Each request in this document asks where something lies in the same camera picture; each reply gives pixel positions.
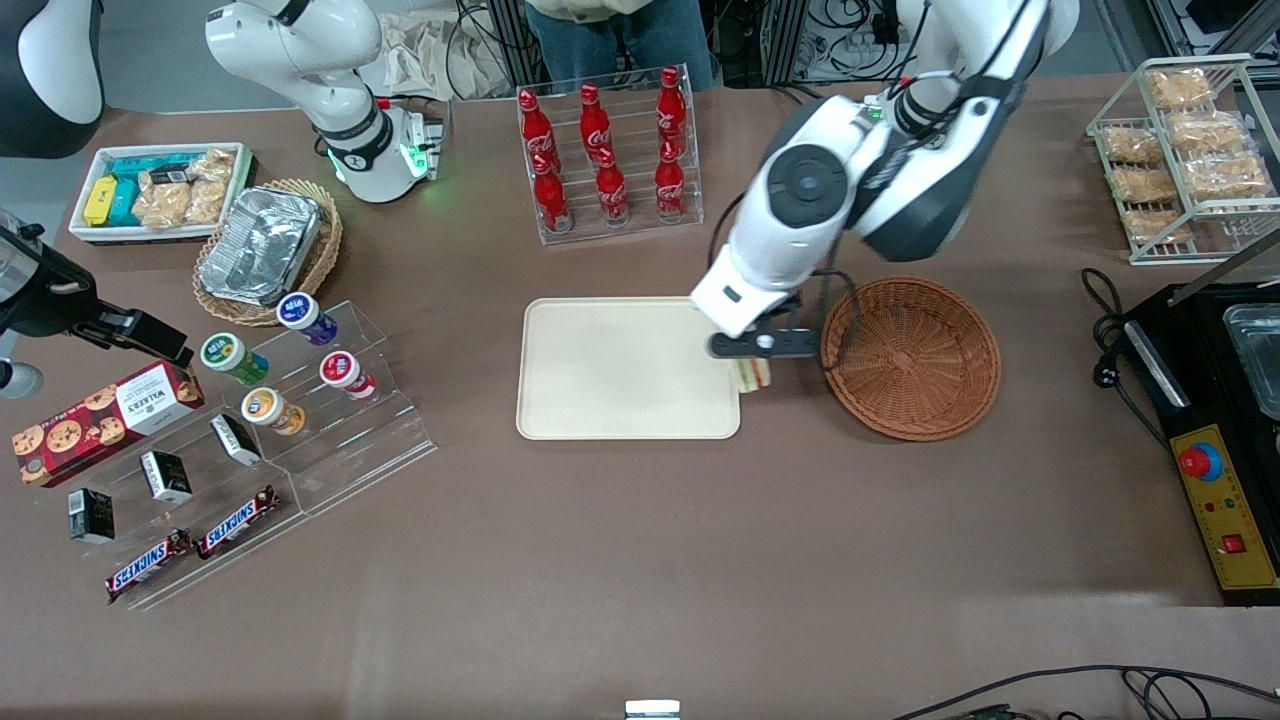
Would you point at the aluminium bar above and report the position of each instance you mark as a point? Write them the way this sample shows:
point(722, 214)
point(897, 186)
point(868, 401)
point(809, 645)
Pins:
point(1225, 268)

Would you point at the white plastic bin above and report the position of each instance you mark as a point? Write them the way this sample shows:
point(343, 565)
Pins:
point(85, 232)

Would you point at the yellow control panel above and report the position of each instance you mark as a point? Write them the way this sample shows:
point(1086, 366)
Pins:
point(1235, 520)

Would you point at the red lid yogurt cup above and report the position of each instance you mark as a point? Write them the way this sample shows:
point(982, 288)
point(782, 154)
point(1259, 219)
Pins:
point(345, 373)

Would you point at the red cola bottle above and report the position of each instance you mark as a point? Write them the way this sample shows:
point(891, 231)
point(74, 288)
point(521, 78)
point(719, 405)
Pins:
point(595, 125)
point(537, 130)
point(611, 190)
point(670, 185)
point(551, 200)
point(671, 110)

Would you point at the clear acrylic stepped cup stand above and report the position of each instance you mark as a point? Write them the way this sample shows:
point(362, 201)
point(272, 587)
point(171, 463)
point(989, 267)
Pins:
point(370, 440)

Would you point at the aluminium foil tray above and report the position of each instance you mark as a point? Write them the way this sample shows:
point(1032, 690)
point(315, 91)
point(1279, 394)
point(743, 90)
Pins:
point(262, 245)

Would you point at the small black carton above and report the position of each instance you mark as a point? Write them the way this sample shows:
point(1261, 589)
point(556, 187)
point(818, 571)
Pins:
point(237, 440)
point(165, 477)
point(90, 516)

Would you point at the oval wicker basket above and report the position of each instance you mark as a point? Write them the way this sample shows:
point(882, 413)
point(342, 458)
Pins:
point(325, 250)

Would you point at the person in blue jeans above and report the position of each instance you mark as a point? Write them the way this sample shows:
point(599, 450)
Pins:
point(620, 45)

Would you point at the beige plastic tray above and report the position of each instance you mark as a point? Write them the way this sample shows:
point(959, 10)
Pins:
point(620, 370)

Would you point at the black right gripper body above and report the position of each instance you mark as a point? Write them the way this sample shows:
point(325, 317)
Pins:
point(48, 305)

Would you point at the clear acrylic bottle rack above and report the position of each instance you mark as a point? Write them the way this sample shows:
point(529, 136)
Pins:
point(625, 232)

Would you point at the long teal snack box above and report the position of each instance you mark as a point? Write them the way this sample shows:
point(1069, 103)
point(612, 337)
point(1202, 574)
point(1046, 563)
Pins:
point(140, 166)

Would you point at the clear bag of fried snacks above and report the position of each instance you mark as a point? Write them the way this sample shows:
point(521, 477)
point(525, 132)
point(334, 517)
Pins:
point(1132, 146)
point(1180, 88)
point(1145, 185)
point(1225, 178)
point(1205, 132)
point(1155, 226)

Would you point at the black appliance housing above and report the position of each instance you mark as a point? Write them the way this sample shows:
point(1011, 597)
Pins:
point(1200, 400)

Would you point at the red Walkers cookie box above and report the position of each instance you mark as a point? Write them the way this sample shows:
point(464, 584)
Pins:
point(100, 420)

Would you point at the clear bag of crackers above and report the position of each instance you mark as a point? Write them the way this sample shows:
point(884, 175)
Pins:
point(215, 165)
point(207, 200)
point(162, 205)

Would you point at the triangular sandwich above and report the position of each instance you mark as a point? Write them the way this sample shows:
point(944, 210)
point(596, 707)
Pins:
point(753, 375)

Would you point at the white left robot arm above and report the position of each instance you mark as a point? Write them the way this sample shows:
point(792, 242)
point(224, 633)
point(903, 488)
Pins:
point(800, 180)

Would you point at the short teal snack box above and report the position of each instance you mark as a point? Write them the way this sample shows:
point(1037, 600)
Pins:
point(125, 203)

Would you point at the Snickers chocolate bar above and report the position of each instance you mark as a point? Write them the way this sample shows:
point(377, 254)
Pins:
point(147, 565)
point(237, 522)

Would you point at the green lid yogurt cup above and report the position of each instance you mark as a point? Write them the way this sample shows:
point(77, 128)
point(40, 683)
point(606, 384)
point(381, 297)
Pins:
point(228, 355)

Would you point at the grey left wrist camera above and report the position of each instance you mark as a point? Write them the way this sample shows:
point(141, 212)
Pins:
point(790, 344)

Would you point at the orange lid yogurt cup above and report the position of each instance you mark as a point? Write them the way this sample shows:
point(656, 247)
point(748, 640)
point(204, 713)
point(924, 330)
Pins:
point(268, 410)

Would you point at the red emergency stop button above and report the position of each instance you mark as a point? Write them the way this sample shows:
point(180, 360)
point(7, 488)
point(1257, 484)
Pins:
point(1200, 462)

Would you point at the steel pan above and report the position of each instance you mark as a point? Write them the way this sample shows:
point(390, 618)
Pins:
point(1262, 370)

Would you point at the small white device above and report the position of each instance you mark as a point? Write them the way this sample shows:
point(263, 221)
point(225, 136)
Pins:
point(652, 710)

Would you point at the clear acrylic stepped snack stand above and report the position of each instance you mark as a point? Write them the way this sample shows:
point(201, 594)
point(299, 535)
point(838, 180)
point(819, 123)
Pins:
point(150, 520)

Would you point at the beige cloth bag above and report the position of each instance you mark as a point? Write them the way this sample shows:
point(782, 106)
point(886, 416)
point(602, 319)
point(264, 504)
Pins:
point(440, 55)

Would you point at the round brown wicker basket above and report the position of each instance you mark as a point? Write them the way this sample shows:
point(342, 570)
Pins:
point(915, 360)

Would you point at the yellow snack box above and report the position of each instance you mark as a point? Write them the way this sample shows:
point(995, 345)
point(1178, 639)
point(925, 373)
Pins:
point(100, 200)

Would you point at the purple lid yogurt cup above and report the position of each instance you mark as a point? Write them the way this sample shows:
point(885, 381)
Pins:
point(303, 315)

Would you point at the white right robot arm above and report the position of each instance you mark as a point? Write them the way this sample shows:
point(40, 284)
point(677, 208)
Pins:
point(300, 50)

